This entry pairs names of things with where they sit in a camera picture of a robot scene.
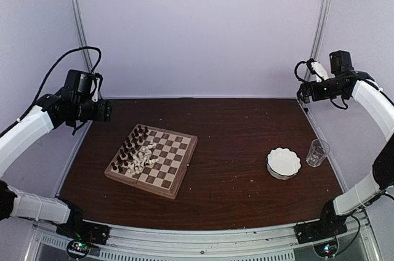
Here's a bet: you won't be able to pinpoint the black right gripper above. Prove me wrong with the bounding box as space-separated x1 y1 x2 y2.
297 76 346 103

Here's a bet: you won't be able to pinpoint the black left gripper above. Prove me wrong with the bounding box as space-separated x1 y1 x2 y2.
74 98 112 121

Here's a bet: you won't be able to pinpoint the wooden chess board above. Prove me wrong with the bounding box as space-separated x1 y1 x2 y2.
104 124 198 199

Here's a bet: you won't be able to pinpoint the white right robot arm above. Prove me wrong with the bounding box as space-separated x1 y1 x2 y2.
297 70 393 238

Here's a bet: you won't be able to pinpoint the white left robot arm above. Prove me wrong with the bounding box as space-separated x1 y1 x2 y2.
1 94 111 239

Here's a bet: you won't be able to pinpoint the black chess pieces rows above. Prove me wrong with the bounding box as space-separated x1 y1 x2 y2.
110 124 149 175

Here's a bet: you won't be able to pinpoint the pile of white chess pieces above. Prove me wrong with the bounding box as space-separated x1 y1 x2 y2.
126 142 159 175

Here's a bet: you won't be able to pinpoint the left round controller board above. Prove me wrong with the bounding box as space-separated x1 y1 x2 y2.
66 240 91 259

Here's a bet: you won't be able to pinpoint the round controller board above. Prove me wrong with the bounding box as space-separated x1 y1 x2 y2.
66 240 91 259
313 241 339 259

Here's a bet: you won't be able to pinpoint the right round controller board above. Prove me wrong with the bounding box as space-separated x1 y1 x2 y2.
313 241 339 259

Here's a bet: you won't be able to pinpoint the clear drinking glass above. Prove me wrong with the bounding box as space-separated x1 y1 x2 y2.
306 139 330 167

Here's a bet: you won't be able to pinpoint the white scalloped ceramic bowl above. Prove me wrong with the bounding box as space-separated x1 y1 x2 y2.
267 147 301 180

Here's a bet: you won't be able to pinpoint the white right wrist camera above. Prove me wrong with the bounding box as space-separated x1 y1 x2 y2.
310 62 329 82

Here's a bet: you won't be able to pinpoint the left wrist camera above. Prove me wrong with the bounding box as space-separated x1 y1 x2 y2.
62 70 103 103

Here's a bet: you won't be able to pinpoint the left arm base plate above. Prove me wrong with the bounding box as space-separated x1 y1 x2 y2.
55 221 110 245

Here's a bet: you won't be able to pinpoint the right aluminium frame post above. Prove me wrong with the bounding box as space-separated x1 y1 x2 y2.
306 0 336 80

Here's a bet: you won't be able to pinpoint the aluminium frame post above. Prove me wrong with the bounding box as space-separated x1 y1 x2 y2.
306 0 336 80
63 0 93 73

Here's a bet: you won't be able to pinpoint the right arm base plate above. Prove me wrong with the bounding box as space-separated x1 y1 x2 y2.
294 220 348 244

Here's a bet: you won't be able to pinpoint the left aluminium frame post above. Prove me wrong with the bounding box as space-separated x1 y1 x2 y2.
63 0 93 73

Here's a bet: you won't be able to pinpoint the aluminium front rail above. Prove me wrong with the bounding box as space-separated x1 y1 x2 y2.
27 205 382 261

